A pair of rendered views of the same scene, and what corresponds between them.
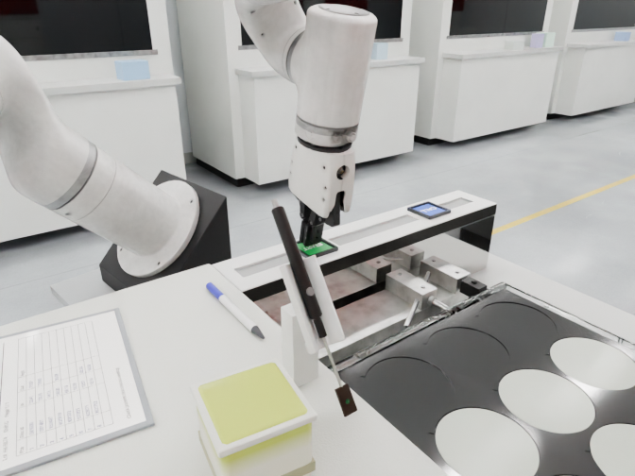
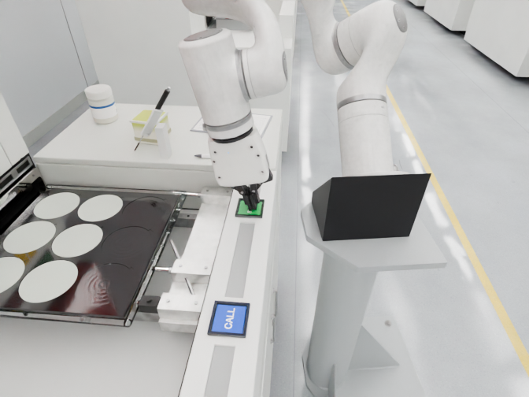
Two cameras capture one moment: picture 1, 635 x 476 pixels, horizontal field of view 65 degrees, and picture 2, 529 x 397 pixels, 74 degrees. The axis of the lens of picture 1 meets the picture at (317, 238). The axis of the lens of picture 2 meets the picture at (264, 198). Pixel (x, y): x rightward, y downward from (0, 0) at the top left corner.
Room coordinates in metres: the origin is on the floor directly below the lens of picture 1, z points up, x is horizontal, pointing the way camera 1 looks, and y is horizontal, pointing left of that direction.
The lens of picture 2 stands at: (1.08, -0.39, 1.43)
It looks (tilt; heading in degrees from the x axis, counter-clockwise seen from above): 38 degrees down; 131
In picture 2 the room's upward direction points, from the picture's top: straight up
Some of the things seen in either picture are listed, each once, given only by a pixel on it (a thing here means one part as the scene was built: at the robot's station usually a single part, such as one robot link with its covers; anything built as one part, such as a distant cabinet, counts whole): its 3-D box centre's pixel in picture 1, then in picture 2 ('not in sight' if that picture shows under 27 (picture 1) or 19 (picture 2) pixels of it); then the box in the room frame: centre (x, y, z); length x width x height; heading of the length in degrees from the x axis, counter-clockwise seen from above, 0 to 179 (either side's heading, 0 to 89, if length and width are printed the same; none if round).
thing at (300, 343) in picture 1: (310, 331); (154, 131); (0.37, 0.01, 1.03); 0.06 x 0.04 x 0.13; 36
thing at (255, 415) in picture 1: (253, 431); (151, 127); (0.29, 0.05, 1.00); 0.07 x 0.07 x 0.07; 28
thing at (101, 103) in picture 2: not in sight; (102, 104); (0.08, 0.03, 1.01); 0.07 x 0.07 x 0.10
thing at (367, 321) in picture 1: (372, 319); (204, 252); (0.63, -0.09, 0.87); 0.36 x 0.08 x 0.03; 126
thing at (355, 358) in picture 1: (423, 325); (161, 246); (0.58, -0.15, 0.90); 0.38 x 0.01 x 0.01; 126
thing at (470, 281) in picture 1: (473, 287); (149, 303); (0.68, -0.25, 0.90); 0.04 x 0.02 x 0.03; 36
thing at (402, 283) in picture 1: (410, 287); (194, 271); (0.68, -0.15, 0.89); 0.08 x 0.03 x 0.03; 36
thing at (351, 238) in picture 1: (371, 265); (243, 278); (0.76, -0.09, 0.89); 0.55 x 0.09 x 0.14; 126
